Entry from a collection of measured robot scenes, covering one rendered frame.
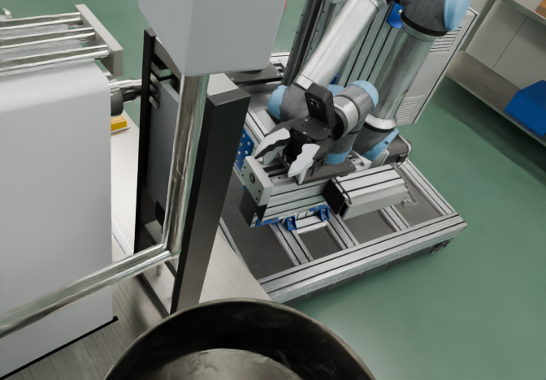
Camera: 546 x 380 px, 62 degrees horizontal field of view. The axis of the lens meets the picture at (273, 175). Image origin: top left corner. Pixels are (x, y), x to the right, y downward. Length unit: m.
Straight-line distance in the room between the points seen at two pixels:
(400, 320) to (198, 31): 2.10
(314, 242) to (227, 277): 1.06
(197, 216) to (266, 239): 1.33
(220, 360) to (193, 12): 0.20
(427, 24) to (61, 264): 0.87
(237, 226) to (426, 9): 1.22
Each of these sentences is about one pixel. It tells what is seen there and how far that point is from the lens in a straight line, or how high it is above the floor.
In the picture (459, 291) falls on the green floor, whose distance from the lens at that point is 2.52.
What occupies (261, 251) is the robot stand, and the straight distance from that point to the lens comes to 1.92.
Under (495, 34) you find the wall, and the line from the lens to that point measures 4.14.
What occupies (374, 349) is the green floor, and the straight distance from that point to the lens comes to 2.12.
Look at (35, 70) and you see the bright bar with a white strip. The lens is 0.52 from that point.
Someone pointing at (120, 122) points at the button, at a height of 0.92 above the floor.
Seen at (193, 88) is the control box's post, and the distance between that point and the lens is 0.27.
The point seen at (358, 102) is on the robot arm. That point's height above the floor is 1.25.
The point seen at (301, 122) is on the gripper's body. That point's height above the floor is 1.24.
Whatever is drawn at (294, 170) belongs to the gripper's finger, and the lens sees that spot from 0.75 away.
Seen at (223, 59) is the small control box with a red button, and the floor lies 1.62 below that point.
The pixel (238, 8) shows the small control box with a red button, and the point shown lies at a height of 1.65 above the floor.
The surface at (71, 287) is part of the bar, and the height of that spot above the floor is 1.42.
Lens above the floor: 1.74
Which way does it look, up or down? 44 degrees down
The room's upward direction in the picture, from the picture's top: 19 degrees clockwise
